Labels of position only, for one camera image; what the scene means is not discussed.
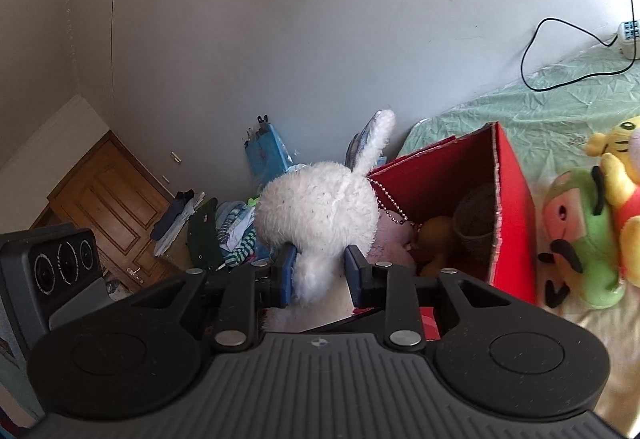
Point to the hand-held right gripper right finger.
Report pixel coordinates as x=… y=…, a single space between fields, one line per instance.
x=354 y=276

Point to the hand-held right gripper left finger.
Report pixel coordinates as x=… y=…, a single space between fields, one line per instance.
x=289 y=274

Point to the white plush toy blue bow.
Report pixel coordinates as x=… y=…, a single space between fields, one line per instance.
x=315 y=214

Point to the red cardboard box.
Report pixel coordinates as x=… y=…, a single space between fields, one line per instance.
x=515 y=199

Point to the green plush toy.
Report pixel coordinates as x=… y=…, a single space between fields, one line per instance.
x=590 y=249

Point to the yellow tiger plush toy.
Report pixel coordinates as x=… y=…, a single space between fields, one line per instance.
x=625 y=184

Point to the pile of clothes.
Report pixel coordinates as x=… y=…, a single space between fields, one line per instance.
x=240 y=229

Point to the brown plush toy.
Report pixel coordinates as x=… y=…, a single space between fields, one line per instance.
x=435 y=234

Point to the wooden door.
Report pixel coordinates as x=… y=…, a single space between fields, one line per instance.
x=110 y=204

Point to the blue plastic packet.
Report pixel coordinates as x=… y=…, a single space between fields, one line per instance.
x=267 y=154

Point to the dark brown woven item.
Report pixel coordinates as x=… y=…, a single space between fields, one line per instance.
x=475 y=219

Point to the white power strip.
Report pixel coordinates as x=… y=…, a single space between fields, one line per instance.
x=630 y=36

